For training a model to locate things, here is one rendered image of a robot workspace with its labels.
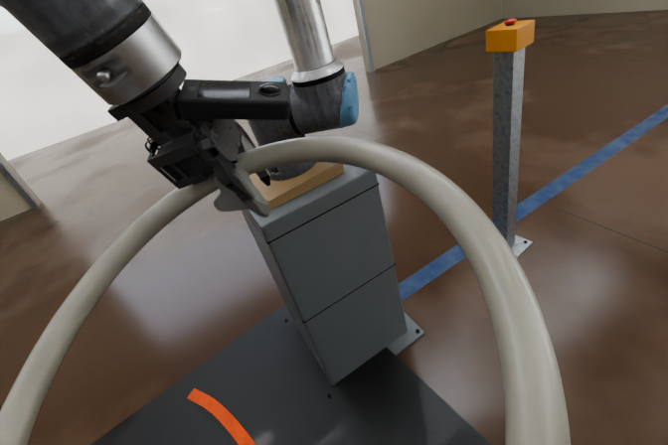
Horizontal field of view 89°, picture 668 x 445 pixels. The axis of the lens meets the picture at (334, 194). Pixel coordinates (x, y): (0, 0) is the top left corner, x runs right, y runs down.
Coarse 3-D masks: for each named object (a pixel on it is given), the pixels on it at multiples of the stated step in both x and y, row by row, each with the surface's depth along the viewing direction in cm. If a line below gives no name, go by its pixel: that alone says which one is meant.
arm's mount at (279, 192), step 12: (312, 168) 108; (324, 168) 106; (336, 168) 107; (252, 180) 112; (288, 180) 106; (300, 180) 104; (312, 180) 104; (324, 180) 106; (264, 192) 104; (276, 192) 102; (288, 192) 102; (300, 192) 104; (276, 204) 101
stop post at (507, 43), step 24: (504, 24) 126; (528, 24) 120; (504, 48) 123; (504, 72) 129; (504, 96) 134; (504, 120) 139; (504, 144) 145; (504, 168) 151; (504, 192) 157; (504, 216) 164; (528, 240) 177
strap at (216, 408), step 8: (192, 392) 150; (200, 392) 149; (192, 400) 146; (200, 400) 146; (208, 400) 145; (216, 400) 144; (208, 408) 142; (216, 408) 141; (224, 408) 140; (216, 416) 138; (224, 416) 137; (232, 416) 137; (224, 424) 135; (232, 424) 134; (240, 424) 133; (232, 432) 132; (240, 432) 131; (240, 440) 128; (248, 440) 128
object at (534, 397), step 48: (288, 144) 40; (336, 144) 37; (192, 192) 43; (432, 192) 28; (144, 240) 43; (480, 240) 24; (96, 288) 40; (528, 288) 22; (48, 336) 36; (528, 336) 20; (48, 384) 35; (528, 384) 18; (0, 432) 31; (528, 432) 17
